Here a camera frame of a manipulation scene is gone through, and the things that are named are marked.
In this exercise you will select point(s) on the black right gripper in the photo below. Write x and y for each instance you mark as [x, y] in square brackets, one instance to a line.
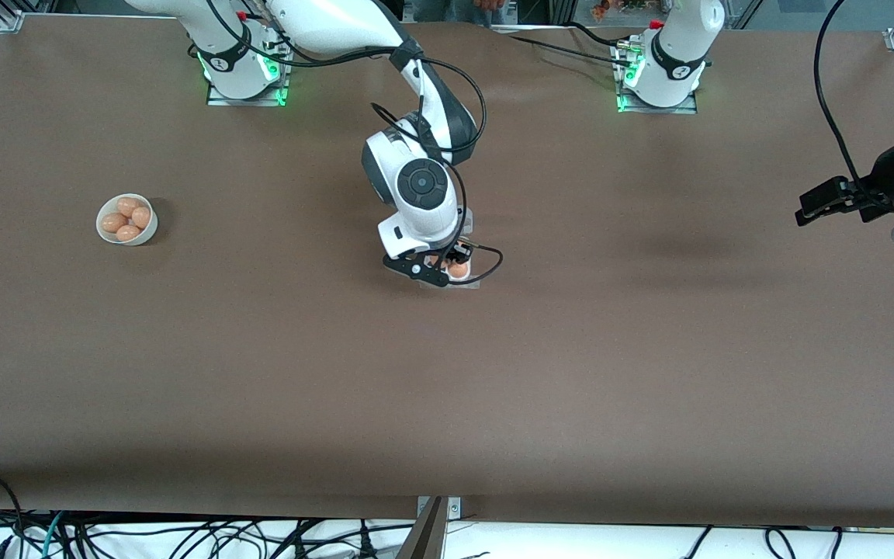
[459, 254]

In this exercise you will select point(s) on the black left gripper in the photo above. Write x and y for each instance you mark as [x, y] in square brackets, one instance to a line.
[884, 182]

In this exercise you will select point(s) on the clear plastic egg box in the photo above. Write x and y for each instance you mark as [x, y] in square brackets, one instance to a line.
[469, 282]

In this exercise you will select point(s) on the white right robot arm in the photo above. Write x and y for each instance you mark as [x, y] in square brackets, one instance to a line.
[416, 186]

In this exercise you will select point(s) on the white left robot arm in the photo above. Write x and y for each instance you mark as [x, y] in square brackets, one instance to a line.
[676, 54]

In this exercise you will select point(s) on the person behind table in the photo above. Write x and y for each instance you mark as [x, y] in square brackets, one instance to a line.
[466, 9]

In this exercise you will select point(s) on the white round bowl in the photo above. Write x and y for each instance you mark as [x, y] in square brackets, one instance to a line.
[146, 231]

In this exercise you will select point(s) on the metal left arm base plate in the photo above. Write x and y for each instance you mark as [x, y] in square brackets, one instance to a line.
[691, 107]

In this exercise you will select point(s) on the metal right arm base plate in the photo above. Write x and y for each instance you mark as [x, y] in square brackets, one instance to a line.
[279, 89]

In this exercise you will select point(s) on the metal table edge bracket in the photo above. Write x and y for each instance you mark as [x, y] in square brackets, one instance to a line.
[453, 506]

